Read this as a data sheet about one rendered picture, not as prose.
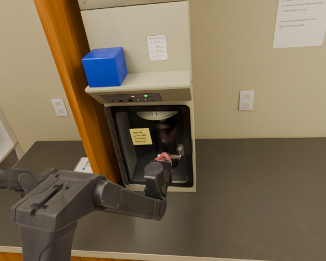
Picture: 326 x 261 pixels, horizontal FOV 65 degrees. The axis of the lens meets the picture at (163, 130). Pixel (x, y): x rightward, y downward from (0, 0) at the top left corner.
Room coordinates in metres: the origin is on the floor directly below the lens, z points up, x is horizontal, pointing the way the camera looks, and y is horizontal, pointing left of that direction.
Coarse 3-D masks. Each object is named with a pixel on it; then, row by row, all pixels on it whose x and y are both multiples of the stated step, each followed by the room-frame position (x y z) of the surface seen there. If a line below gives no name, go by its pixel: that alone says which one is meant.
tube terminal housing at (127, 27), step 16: (96, 16) 0.84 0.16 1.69; (112, 16) 0.83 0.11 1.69; (128, 16) 0.82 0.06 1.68; (144, 16) 0.82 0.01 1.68; (160, 16) 0.81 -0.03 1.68; (176, 16) 0.80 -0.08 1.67; (96, 32) 0.84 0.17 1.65; (112, 32) 0.84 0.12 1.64; (128, 32) 0.83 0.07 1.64; (144, 32) 0.82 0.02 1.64; (160, 32) 0.81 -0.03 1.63; (176, 32) 0.80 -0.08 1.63; (96, 48) 0.85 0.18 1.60; (128, 48) 0.83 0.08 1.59; (144, 48) 0.82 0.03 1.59; (176, 48) 0.80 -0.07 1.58; (128, 64) 0.83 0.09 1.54; (144, 64) 0.82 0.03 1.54; (160, 64) 0.81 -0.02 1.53; (176, 64) 0.80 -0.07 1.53; (192, 96) 0.86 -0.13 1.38; (192, 112) 0.80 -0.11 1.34; (192, 128) 0.79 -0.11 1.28; (192, 160) 0.79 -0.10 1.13
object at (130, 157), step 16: (112, 112) 0.83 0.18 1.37; (128, 112) 0.82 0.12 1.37; (144, 112) 0.81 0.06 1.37; (160, 112) 0.79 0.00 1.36; (176, 112) 0.78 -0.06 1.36; (128, 128) 0.82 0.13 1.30; (160, 128) 0.80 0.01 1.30; (176, 128) 0.78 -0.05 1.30; (128, 144) 0.83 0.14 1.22; (144, 144) 0.81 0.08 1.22; (160, 144) 0.80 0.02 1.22; (176, 144) 0.78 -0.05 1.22; (128, 160) 0.83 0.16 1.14; (144, 160) 0.81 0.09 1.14; (176, 160) 0.79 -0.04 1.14; (128, 176) 0.83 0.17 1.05; (176, 176) 0.79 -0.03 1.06; (192, 176) 0.77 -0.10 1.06
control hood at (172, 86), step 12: (144, 72) 0.81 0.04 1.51; (156, 72) 0.80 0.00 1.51; (168, 72) 0.79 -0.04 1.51; (180, 72) 0.78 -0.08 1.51; (132, 84) 0.73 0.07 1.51; (144, 84) 0.72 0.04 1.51; (156, 84) 0.71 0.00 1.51; (168, 84) 0.70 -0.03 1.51; (180, 84) 0.69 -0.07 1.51; (96, 96) 0.76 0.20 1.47; (168, 96) 0.74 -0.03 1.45; (180, 96) 0.74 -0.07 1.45
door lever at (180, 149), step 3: (180, 147) 0.78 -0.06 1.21; (177, 150) 0.78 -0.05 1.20; (180, 150) 0.77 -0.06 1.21; (183, 150) 0.78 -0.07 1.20; (159, 153) 0.76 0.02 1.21; (180, 153) 0.75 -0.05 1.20; (162, 156) 0.75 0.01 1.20; (171, 156) 0.74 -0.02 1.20; (174, 156) 0.74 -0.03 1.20; (177, 156) 0.73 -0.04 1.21; (180, 156) 0.73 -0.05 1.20
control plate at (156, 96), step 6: (102, 96) 0.76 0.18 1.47; (108, 96) 0.76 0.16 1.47; (114, 96) 0.76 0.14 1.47; (120, 96) 0.75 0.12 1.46; (126, 96) 0.75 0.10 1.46; (138, 96) 0.75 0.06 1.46; (144, 96) 0.75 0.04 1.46; (150, 96) 0.75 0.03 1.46; (156, 96) 0.74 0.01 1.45; (108, 102) 0.80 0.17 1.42; (114, 102) 0.80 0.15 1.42; (120, 102) 0.80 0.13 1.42; (126, 102) 0.80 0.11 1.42; (132, 102) 0.80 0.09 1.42
